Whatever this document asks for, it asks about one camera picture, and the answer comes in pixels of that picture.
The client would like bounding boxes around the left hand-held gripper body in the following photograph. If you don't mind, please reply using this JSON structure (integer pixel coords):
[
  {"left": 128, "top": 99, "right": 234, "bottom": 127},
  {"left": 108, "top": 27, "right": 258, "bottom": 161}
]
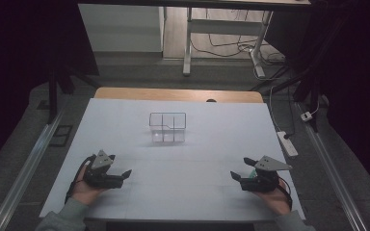
[{"left": 82, "top": 149, "right": 125, "bottom": 190}]

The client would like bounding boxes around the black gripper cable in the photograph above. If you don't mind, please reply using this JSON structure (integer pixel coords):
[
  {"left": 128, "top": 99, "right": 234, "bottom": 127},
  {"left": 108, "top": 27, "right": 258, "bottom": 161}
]
[
  {"left": 64, "top": 154, "right": 97, "bottom": 205},
  {"left": 277, "top": 174, "right": 294, "bottom": 211}
]

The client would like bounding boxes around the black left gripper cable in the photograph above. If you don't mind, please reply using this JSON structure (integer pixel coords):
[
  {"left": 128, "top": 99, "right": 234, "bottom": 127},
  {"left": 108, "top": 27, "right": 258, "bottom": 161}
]
[{"left": 64, "top": 154, "right": 97, "bottom": 205}]

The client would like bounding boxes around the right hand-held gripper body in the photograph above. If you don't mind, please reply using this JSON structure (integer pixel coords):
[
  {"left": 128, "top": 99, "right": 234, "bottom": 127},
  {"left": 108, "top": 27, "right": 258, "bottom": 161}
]
[{"left": 239, "top": 155, "right": 293, "bottom": 193}]

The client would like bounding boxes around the person's right hand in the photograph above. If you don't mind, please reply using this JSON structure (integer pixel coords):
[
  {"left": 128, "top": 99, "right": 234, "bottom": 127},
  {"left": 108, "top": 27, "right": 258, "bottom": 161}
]
[{"left": 252, "top": 178, "right": 292, "bottom": 217}]

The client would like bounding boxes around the white cabinet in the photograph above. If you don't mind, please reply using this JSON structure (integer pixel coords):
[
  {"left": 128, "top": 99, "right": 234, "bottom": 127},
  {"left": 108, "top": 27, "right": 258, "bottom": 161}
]
[{"left": 78, "top": 3, "right": 166, "bottom": 53}]

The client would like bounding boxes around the tangle of floor cables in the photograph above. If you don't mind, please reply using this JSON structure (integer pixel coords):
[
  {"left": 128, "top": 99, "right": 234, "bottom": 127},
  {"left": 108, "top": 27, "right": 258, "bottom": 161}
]
[{"left": 190, "top": 9, "right": 287, "bottom": 64}]

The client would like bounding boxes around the white power strip cable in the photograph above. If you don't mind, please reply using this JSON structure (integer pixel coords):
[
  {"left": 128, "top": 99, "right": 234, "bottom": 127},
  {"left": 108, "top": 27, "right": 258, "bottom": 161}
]
[{"left": 268, "top": 84, "right": 283, "bottom": 133}]

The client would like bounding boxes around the person's left hand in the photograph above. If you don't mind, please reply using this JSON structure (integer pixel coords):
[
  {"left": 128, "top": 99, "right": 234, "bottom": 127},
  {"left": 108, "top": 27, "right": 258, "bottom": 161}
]
[{"left": 70, "top": 164, "right": 108, "bottom": 207}]

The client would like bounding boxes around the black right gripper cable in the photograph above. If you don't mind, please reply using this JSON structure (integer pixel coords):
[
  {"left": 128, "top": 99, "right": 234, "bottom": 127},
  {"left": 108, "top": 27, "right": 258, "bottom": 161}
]
[{"left": 277, "top": 174, "right": 294, "bottom": 211}]

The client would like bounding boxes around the white power strip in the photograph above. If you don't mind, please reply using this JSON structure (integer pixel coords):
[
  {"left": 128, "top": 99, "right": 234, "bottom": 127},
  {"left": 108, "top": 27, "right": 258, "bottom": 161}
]
[{"left": 276, "top": 130, "right": 300, "bottom": 158}]

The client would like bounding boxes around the black stand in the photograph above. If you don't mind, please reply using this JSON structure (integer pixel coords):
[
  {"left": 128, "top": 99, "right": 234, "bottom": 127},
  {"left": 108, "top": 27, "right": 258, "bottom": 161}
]
[
  {"left": 45, "top": 62, "right": 101, "bottom": 125},
  {"left": 250, "top": 6, "right": 351, "bottom": 133}
]

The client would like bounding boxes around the white table cover sheet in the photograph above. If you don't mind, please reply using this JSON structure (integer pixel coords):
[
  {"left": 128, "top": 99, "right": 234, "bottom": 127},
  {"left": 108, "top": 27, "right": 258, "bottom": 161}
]
[{"left": 39, "top": 97, "right": 306, "bottom": 223}]

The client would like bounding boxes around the metal floor rail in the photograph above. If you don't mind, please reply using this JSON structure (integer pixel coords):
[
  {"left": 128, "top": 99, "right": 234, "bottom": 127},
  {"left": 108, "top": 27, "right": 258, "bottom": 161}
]
[
  {"left": 0, "top": 105, "right": 69, "bottom": 231},
  {"left": 296, "top": 101, "right": 369, "bottom": 231}
]

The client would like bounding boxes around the white desk frame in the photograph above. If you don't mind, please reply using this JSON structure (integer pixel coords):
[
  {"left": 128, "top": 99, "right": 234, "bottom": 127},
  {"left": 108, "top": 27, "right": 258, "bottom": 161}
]
[{"left": 182, "top": 6, "right": 275, "bottom": 79}]

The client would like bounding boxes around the clear acrylic organizer box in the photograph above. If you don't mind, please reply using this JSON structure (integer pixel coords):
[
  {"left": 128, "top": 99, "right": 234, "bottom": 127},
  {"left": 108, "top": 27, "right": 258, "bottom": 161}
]
[{"left": 148, "top": 111, "right": 188, "bottom": 144}]

